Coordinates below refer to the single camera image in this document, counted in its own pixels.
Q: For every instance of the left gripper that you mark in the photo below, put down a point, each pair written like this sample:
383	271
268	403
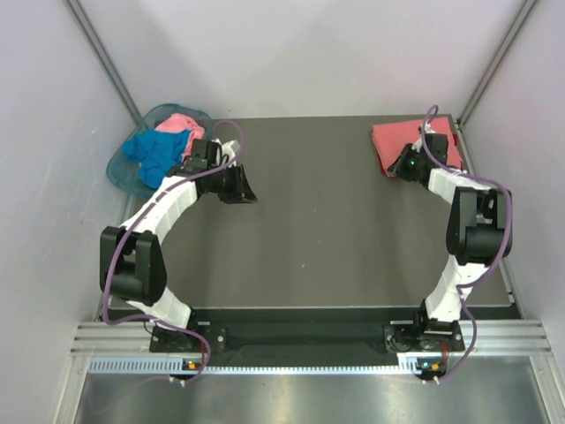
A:
240	190

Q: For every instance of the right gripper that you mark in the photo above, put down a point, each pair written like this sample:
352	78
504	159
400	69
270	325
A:
394	168

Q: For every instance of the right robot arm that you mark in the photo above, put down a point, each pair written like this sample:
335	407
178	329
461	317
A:
478	237

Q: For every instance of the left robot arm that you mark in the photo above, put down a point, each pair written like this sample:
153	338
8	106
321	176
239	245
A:
132	266

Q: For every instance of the blue t-shirt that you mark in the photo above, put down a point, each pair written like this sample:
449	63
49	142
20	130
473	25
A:
156	153

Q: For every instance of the light pink t-shirt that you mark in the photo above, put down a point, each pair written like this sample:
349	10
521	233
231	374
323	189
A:
178	123

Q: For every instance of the teal plastic basket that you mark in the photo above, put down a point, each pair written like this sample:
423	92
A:
124	174

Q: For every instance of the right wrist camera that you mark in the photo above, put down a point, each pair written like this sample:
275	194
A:
434	147

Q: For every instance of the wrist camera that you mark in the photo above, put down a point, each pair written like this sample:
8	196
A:
434	147
209	154

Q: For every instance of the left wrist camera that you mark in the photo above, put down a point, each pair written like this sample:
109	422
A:
209	154

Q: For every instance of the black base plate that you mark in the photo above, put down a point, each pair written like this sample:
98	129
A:
301	336

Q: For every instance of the slotted cable duct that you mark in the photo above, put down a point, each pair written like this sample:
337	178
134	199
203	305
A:
187	364

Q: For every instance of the right aluminium corner post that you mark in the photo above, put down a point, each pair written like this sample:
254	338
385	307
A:
516	26

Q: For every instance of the aluminium corner post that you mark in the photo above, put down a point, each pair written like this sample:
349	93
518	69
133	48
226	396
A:
516	26
94	41

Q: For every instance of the left aluminium corner post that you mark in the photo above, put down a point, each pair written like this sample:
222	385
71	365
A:
94	41

